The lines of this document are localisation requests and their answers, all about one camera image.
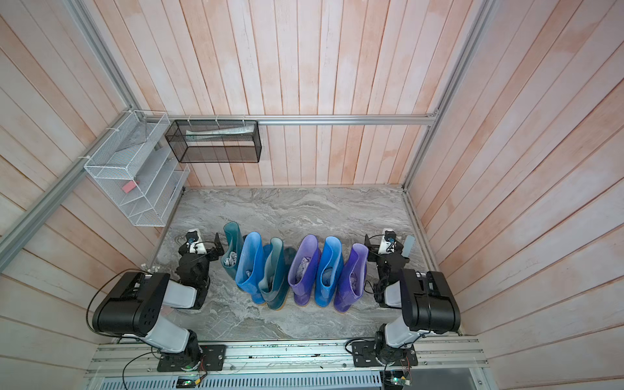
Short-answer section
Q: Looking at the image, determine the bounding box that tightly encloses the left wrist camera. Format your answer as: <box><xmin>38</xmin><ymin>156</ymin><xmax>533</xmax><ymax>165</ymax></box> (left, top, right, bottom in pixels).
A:
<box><xmin>185</xmin><ymin>228</ymin><xmax>206</xmax><ymax>254</ymax></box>

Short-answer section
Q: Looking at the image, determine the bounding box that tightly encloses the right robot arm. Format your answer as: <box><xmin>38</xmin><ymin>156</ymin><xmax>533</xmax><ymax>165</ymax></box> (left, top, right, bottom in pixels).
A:
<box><xmin>364</xmin><ymin>229</ymin><xmax>461</xmax><ymax>366</ymax></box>

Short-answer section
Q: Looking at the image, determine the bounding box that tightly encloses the white wire wall shelf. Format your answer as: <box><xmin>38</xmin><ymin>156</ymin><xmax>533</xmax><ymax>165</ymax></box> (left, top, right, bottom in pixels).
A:
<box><xmin>84</xmin><ymin>110</ymin><xmax>190</xmax><ymax>228</ymax></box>

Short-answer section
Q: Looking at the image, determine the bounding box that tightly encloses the teal rain boot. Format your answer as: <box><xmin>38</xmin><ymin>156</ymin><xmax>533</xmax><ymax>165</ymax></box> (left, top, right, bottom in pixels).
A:
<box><xmin>221</xmin><ymin>222</ymin><xmax>244</xmax><ymax>279</ymax></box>
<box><xmin>258</xmin><ymin>237</ymin><xmax>297</xmax><ymax>310</ymax></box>

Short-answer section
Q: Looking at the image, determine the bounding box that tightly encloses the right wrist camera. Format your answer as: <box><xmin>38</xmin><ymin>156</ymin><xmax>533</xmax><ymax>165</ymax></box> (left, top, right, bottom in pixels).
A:
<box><xmin>378</xmin><ymin>229</ymin><xmax>397</xmax><ymax>255</ymax></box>

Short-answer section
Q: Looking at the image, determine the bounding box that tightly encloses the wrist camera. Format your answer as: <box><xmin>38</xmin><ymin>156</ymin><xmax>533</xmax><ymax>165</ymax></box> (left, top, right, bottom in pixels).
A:
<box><xmin>378</xmin><ymin>229</ymin><xmax>397</xmax><ymax>255</ymax></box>
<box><xmin>185</xmin><ymin>228</ymin><xmax>206</xmax><ymax>254</ymax></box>

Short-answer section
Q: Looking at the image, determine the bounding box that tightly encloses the blue rain boot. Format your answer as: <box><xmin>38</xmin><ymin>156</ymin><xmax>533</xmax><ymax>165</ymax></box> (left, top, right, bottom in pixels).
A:
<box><xmin>235</xmin><ymin>232</ymin><xmax>265</xmax><ymax>305</ymax></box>
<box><xmin>315</xmin><ymin>237</ymin><xmax>344</xmax><ymax>307</ymax></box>

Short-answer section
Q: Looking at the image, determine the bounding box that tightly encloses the purple rain boot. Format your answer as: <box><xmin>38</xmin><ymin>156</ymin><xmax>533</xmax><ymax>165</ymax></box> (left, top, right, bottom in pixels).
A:
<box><xmin>288</xmin><ymin>235</ymin><xmax>320</xmax><ymax>306</ymax></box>
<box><xmin>334</xmin><ymin>243</ymin><xmax>369</xmax><ymax>313</ymax></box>

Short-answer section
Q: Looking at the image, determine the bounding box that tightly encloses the black mesh wall basket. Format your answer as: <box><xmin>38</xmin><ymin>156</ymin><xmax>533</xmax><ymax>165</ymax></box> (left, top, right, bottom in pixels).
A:
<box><xmin>165</xmin><ymin>120</ymin><xmax>263</xmax><ymax>163</ymax></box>

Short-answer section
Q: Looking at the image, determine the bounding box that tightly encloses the light blue box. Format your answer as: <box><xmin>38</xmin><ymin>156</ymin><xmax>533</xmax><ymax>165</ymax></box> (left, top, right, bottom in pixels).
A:
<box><xmin>401</xmin><ymin>235</ymin><xmax>415</xmax><ymax>258</ymax></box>

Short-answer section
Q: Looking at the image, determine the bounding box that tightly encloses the pink eraser block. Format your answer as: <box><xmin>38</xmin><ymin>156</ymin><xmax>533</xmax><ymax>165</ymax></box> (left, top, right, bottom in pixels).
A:
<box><xmin>121</xmin><ymin>180</ymin><xmax>138</xmax><ymax>194</ymax></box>

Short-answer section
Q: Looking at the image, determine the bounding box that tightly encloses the paper in black basket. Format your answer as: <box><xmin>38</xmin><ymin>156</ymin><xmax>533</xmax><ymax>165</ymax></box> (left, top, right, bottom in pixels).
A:
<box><xmin>185</xmin><ymin>125</ymin><xmax>255</xmax><ymax>141</ymax></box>

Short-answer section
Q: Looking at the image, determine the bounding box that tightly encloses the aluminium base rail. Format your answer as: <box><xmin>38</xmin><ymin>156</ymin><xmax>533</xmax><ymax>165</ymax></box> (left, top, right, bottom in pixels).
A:
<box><xmin>85</xmin><ymin>334</ymin><xmax>488</xmax><ymax>378</ymax></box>

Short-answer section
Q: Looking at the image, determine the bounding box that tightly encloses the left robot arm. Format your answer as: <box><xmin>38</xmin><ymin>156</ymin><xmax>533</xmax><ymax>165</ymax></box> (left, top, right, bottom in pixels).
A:
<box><xmin>91</xmin><ymin>235</ymin><xmax>225</xmax><ymax>373</ymax></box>

